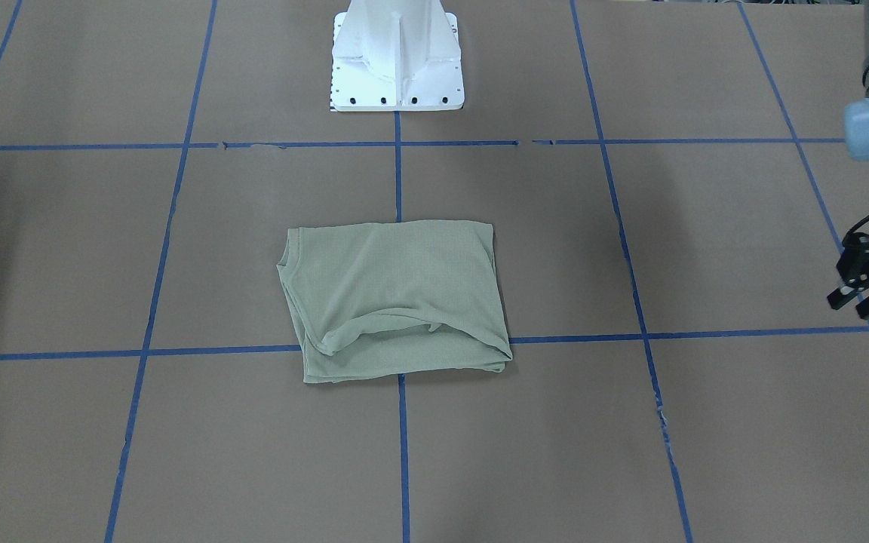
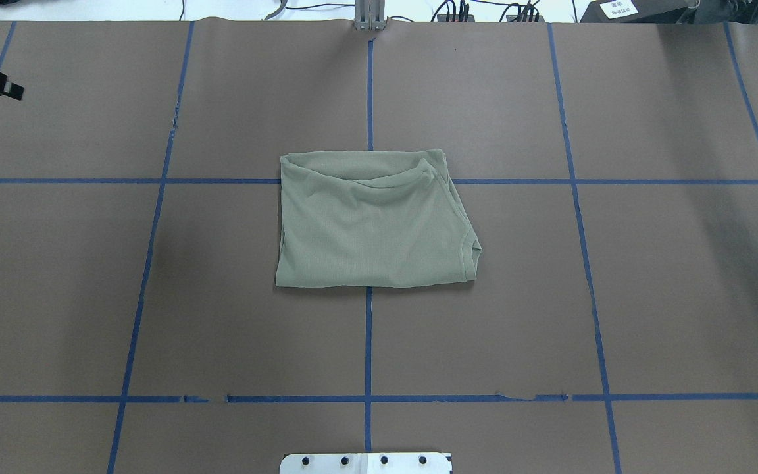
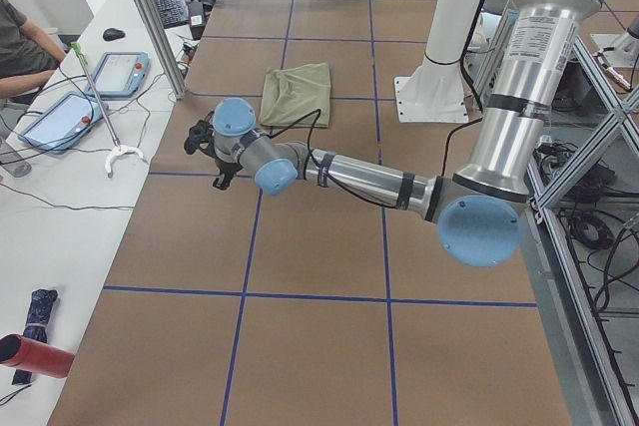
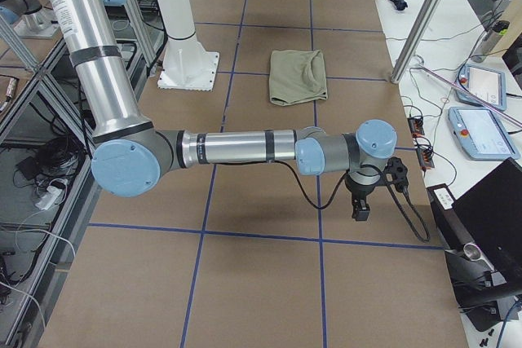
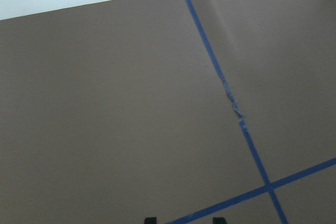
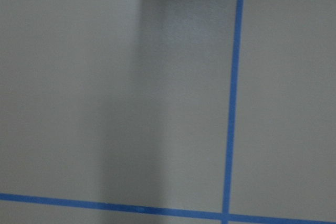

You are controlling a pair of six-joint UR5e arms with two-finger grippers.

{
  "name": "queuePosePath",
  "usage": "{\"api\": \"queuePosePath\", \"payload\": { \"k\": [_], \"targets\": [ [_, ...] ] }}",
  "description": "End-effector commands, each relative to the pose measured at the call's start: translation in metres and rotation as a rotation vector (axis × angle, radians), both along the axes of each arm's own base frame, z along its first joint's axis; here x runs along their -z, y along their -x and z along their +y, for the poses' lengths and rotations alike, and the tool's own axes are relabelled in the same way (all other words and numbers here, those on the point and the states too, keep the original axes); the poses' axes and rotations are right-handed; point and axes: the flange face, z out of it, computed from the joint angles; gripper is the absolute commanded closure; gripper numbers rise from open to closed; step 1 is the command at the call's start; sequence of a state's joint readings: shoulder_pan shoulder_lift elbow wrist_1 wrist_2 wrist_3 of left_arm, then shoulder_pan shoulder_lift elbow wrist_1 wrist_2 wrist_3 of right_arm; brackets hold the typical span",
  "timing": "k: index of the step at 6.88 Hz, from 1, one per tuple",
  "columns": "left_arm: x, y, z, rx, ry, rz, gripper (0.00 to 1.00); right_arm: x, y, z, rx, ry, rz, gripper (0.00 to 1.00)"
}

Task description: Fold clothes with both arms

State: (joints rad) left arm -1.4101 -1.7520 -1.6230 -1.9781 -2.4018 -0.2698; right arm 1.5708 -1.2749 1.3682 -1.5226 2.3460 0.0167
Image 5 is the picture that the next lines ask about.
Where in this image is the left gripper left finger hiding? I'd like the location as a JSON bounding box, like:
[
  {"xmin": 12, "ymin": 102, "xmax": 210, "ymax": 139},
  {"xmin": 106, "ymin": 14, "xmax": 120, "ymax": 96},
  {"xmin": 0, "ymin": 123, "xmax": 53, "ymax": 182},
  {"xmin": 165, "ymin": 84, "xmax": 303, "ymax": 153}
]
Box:
[{"xmin": 144, "ymin": 217, "xmax": 157, "ymax": 224}]

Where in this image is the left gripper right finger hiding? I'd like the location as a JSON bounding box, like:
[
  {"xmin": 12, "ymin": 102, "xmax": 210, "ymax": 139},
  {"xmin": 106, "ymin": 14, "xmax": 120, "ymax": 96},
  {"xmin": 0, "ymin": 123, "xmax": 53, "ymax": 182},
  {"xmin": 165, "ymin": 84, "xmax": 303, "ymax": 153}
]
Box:
[{"xmin": 213, "ymin": 217, "xmax": 226, "ymax": 224}]

